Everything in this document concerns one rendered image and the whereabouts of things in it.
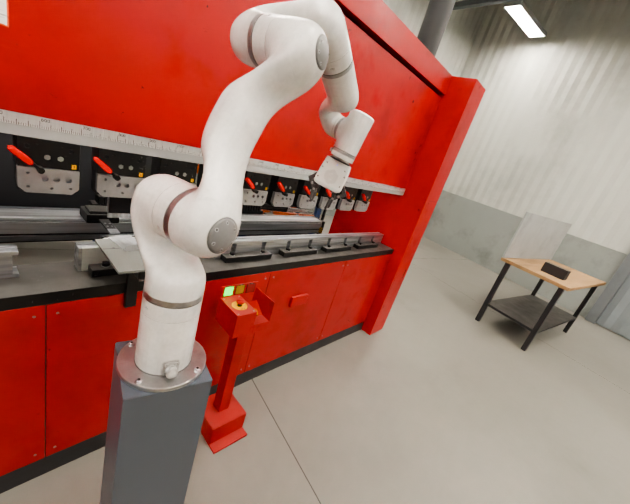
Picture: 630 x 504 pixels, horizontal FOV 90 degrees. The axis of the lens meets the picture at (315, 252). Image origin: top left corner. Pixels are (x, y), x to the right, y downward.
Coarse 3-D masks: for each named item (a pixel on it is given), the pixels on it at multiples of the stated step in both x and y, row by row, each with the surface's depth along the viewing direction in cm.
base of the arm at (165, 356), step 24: (144, 312) 64; (168, 312) 63; (192, 312) 66; (144, 336) 65; (168, 336) 65; (192, 336) 70; (120, 360) 69; (144, 360) 67; (168, 360) 68; (192, 360) 75; (144, 384) 65; (168, 384) 67
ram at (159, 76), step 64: (64, 0) 84; (128, 0) 93; (192, 0) 104; (256, 0) 119; (0, 64) 81; (64, 64) 90; (128, 64) 100; (192, 64) 113; (384, 64) 184; (0, 128) 86; (128, 128) 107; (192, 128) 122; (320, 128) 170; (384, 128) 211; (384, 192) 248
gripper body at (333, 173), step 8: (328, 160) 105; (336, 160) 105; (320, 168) 106; (328, 168) 106; (336, 168) 105; (344, 168) 105; (320, 176) 107; (328, 176) 106; (336, 176) 106; (344, 176) 105; (320, 184) 108; (328, 184) 107; (336, 184) 106; (344, 184) 109; (336, 192) 107
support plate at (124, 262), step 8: (96, 240) 116; (104, 240) 118; (104, 248) 113; (120, 248) 116; (112, 256) 110; (120, 256) 111; (128, 256) 113; (136, 256) 114; (112, 264) 106; (120, 264) 106; (128, 264) 108; (136, 264) 109; (120, 272) 102; (128, 272) 104; (136, 272) 106
